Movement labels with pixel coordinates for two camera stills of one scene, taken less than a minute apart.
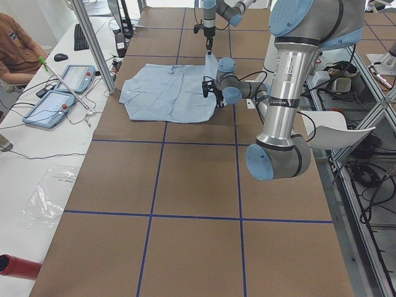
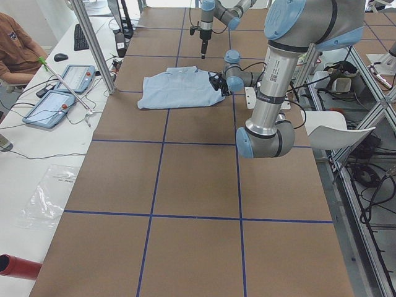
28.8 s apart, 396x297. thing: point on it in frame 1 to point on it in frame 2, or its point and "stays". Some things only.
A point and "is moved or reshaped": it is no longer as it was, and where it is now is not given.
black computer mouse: (60, 57) stays
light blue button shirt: (169, 94) is moved or reshaped
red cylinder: (16, 266) stays
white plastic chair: (327, 130) stays
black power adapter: (120, 43) stays
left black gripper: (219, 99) to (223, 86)
